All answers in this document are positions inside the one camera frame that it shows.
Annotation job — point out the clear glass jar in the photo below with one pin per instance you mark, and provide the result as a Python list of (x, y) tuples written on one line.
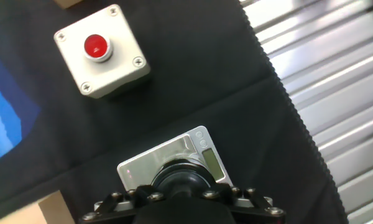
[(181, 159)]

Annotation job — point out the silver digital scale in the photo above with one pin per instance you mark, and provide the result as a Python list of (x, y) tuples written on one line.
[(140, 168)]

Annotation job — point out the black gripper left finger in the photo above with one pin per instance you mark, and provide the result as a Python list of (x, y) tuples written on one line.
[(124, 199)]

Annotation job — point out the white box with red button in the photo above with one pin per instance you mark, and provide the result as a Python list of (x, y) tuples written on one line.
[(112, 74)]

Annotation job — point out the light wooden cube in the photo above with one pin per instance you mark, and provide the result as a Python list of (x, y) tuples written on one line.
[(46, 210), (66, 2)]

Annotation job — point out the black jar lid with knob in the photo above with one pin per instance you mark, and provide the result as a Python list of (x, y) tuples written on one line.
[(181, 180)]

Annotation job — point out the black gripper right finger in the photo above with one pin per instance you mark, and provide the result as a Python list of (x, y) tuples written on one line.
[(255, 202)]

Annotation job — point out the black cloth with blue print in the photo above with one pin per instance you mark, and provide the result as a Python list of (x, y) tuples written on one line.
[(205, 93)]

